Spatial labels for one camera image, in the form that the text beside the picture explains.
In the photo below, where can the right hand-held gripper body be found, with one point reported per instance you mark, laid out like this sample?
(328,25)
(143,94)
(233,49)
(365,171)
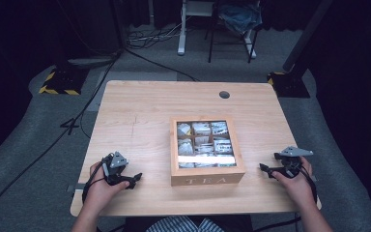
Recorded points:
(294,151)

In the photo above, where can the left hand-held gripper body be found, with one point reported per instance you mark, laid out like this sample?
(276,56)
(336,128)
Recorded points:
(118,160)

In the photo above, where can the wooden tea box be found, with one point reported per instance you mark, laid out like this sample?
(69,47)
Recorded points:
(206,179)

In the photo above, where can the person's right hand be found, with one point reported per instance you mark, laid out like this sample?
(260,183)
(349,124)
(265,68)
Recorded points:
(298,187)

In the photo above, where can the person's left hand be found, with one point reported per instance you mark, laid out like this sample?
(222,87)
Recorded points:
(101,191)

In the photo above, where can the grey table edge clamp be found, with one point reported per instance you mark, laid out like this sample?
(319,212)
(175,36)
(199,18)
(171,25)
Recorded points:
(75,187)
(314,178)

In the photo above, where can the tea packets behind box window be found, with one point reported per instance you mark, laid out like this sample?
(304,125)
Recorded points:
(206,141)

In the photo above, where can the person's striped shirt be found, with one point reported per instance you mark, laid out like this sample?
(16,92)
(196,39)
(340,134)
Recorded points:
(183,225)

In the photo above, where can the black yellow striped stand base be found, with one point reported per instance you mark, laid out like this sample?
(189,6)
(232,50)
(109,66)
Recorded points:
(290,85)
(62,82)

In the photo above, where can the grey slanted pole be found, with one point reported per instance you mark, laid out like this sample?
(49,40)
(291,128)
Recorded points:
(306,34)

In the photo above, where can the black chair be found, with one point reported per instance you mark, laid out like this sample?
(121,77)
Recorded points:
(212,38)

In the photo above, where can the blue cloth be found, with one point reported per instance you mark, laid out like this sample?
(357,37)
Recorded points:
(240,16)

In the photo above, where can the white desk frame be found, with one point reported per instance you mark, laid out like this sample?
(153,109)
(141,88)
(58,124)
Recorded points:
(182,32)

